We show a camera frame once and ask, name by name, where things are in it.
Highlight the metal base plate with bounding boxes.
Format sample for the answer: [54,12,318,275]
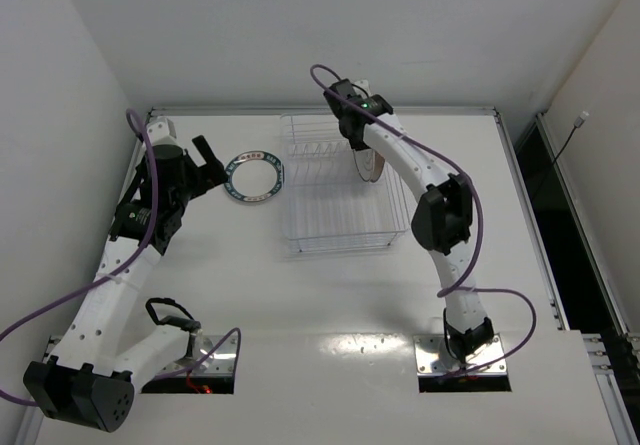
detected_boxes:
[173,333,240,376]
[413,334,508,378]

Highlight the white plate grey rings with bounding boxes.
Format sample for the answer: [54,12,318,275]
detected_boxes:
[353,148,382,185]

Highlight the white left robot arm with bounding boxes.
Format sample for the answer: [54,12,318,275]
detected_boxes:
[23,118,228,432]

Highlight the aluminium frame rail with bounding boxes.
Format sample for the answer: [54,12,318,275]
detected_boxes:
[494,113,639,444]

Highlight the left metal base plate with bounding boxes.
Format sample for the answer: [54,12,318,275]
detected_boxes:
[173,333,240,376]

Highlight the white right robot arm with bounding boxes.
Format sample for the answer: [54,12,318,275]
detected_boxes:
[324,79,494,364]

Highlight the white wire dish rack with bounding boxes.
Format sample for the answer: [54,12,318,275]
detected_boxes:
[280,112,411,255]

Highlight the black hanging usb cable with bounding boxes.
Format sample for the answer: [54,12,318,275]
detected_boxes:
[552,110,590,166]

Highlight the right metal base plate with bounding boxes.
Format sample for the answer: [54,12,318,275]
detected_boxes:
[413,334,508,378]

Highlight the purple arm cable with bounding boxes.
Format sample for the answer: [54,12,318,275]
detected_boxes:
[309,63,539,381]
[0,108,242,405]

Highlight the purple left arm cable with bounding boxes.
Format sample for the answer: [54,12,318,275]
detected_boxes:
[0,108,242,405]

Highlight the orange sunburst plate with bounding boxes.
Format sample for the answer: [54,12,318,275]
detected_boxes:
[371,152,385,182]

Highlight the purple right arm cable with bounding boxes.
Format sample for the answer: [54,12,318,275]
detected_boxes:
[309,63,539,381]

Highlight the green rimmed white plate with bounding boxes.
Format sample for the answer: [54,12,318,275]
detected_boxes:
[224,150,284,204]

